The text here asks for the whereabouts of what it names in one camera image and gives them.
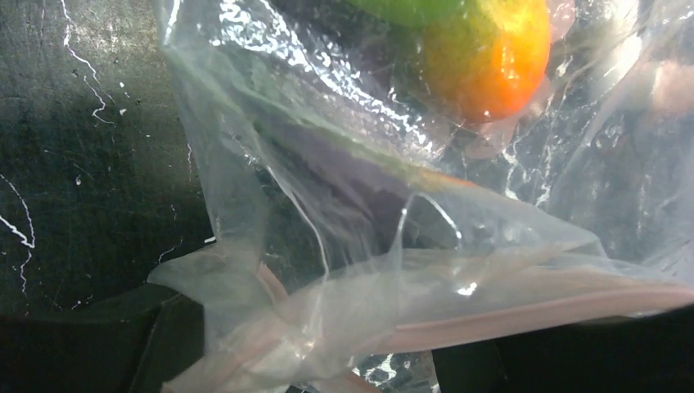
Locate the purple fake eggplant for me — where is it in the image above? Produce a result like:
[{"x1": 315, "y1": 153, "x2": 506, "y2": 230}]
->
[{"x1": 253, "y1": 118, "x2": 454, "y2": 254}]

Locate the yellow green fake mango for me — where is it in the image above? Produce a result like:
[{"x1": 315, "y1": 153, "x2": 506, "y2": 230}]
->
[{"x1": 352, "y1": 1, "x2": 552, "y2": 123}]

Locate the clear zip top bag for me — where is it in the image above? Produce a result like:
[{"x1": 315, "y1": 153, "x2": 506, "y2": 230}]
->
[{"x1": 148, "y1": 1, "x2": 693, "y2": 392}]

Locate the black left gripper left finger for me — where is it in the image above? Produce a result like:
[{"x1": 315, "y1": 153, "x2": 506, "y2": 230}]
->
[{"x1": 1, "y1": 284, "x2": 204, "y2": 392}]

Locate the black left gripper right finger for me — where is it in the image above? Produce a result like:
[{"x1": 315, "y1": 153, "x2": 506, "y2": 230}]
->
[{"x1": 432, "y1": 306, "x2": 693, "y2": 392}]

